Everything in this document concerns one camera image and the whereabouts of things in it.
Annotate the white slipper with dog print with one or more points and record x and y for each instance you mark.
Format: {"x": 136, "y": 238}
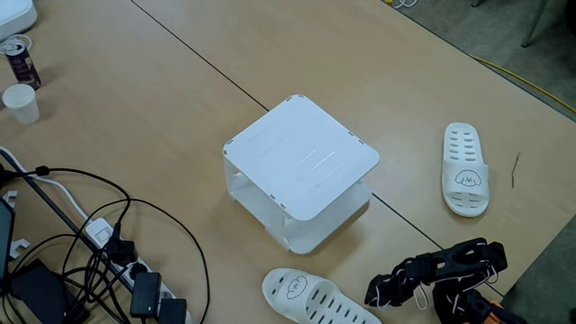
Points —
{"x": 315, "y": 281}
{"x": 477, "y": 189}

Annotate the white plastic shoe rack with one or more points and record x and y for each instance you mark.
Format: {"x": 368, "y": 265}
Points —
{"x": 301, "y": 157}

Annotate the small thin twig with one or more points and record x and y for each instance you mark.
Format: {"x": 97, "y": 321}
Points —
{"x": 515, "y": 173}

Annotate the black power adapter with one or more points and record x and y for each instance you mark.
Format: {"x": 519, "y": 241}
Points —
{"x": 173, "y": 311}

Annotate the black adapter with green light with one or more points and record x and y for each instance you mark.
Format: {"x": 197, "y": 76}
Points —
{"x": 145, "y": 292}

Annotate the black plug charger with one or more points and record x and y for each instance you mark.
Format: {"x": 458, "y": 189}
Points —
{"x": 119, "y": 249}

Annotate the grey chair leg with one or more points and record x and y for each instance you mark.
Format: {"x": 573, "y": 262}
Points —
{"x": 533, "y": 27}

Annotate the white power strip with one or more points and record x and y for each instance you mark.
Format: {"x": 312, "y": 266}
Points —
{"x": 102, "y": 234}

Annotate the black flat case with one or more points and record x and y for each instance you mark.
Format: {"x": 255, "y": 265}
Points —
{"x": 40, "y": 292}

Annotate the dark laptop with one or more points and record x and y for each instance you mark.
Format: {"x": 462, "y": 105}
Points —
{"x": 5, "y": 234}

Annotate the black power brick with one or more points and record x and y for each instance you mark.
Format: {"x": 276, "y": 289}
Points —
{"x": 2, "y": 175}

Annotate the white paper cup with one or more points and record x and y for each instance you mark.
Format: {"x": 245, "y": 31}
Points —
{"x": 21, "y": 105}

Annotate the purple drink can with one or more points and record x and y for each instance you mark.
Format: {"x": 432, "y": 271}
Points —
{"x": 24, "y": 67}

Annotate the white box device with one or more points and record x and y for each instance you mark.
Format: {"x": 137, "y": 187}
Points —
{"x": 13, "y": 18}

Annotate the white printed bracket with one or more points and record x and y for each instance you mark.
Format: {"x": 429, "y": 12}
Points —
{"x": 9, "y": 198}
{"x": 18, "y": 246}

